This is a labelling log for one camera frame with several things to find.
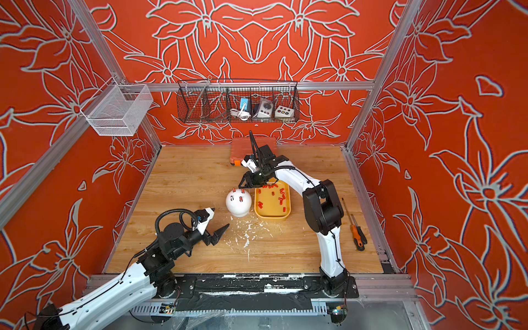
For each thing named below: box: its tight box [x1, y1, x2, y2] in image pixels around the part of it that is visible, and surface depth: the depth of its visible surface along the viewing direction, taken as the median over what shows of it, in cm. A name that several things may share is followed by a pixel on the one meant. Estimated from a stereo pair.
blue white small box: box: [239, 97, 250, 111], surface depth 85 cm
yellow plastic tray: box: [254, 179, 292, 220], surface depth 97 cm
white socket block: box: [274, 105, 295, 118], surface depth 96 cm
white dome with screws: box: [225, 187, 253, 218], surface depth 88 cm
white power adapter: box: [256, 98, 274, 119], surface depth 93 cm
